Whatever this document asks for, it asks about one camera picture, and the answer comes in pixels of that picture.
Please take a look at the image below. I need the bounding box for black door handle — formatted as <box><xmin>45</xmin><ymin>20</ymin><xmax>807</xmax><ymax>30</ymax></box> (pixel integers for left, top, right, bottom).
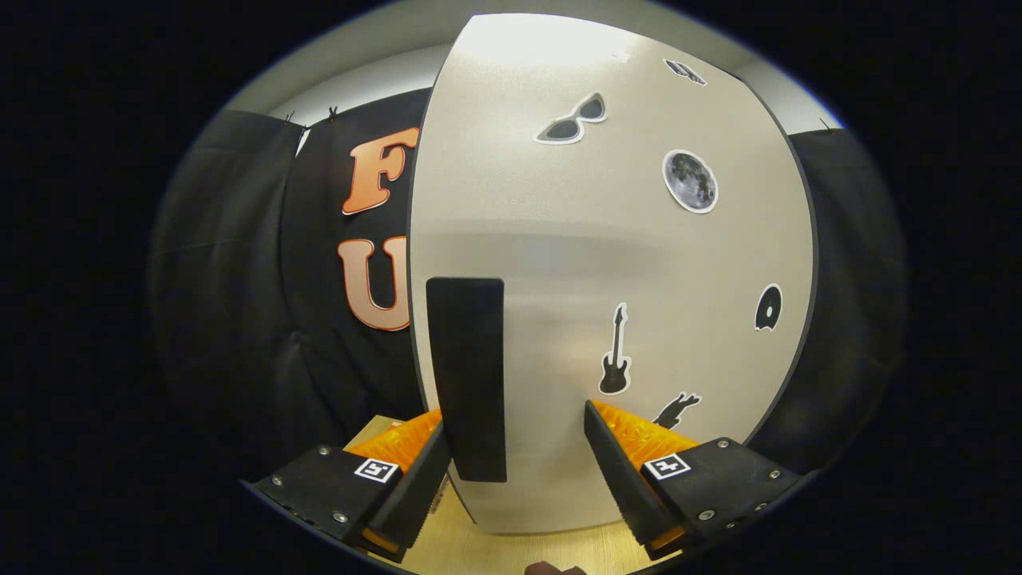
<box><xmin>426</xmin><ymin>277</ymin><xmax>508</xmax><ymax>483</ymax></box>

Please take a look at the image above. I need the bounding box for beige shoe cabinet door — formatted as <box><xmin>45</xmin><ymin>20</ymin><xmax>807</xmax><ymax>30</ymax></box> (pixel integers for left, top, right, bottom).
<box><xmin>407</xmin><ymin>12</ymin><xmax>819</xmax><ymax>536</ymax></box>

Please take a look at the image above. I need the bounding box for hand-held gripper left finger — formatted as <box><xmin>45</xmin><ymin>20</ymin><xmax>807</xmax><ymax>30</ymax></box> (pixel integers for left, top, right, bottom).
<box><xmin>244</xmin><ymin>410</ymin><xmax>452</xmax><ymax>564</ymax></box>

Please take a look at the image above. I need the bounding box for black backdrop cloth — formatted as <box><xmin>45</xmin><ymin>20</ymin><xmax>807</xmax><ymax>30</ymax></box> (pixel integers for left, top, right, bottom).
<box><xmin>148</xmin><ymin>104</ymin><xmax>907</xmax><ymax>488</ymax></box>

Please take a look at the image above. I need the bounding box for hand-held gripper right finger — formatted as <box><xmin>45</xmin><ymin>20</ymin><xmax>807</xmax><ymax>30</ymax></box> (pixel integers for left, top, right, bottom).
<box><xmin>583</xmin><ymin>399</ymin><xmax>803</xmax><ymax>560</ymax></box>

